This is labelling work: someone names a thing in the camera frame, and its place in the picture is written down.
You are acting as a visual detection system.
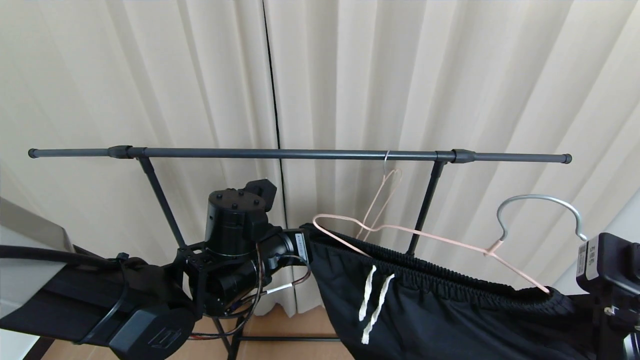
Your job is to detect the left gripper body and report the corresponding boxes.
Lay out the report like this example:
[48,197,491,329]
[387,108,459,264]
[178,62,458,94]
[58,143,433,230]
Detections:
[265,227,314,267]

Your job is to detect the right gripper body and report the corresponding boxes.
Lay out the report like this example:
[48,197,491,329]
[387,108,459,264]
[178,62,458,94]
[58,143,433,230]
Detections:
[595,296,640,360]

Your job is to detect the pink clothes hanger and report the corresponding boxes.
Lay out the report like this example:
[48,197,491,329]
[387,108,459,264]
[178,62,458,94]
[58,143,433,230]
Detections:
[312,194,589,296]
[355,150,404,242]

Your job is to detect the black shorts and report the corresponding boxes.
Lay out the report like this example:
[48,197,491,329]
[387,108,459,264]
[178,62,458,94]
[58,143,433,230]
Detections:
[302,223,608,360]

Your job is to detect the black clothes rack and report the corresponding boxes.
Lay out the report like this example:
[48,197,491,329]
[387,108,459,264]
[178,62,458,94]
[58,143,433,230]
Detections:
[27,145,573,360]

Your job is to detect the beige curtain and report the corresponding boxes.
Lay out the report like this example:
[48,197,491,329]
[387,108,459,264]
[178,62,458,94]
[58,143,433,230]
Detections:
[0,0,640,321]

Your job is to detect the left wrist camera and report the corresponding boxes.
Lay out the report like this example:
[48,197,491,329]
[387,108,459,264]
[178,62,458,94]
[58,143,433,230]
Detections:
[242,178,278,212]

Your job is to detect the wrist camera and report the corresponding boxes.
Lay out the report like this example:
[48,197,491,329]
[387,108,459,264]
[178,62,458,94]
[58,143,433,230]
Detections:
[242,178,278,212]
[576,232,640,297]

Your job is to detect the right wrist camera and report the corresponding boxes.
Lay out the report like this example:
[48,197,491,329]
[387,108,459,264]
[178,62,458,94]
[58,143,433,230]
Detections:
[576,232,640,297]

